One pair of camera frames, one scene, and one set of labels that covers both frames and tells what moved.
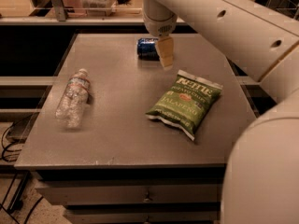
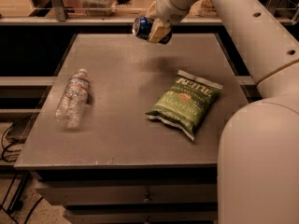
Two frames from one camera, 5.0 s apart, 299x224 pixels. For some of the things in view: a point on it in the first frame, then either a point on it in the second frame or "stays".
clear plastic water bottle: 73,100 stays
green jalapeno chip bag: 185,103 stays
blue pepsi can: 147,49 -> 142,26
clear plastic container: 99,1 stays
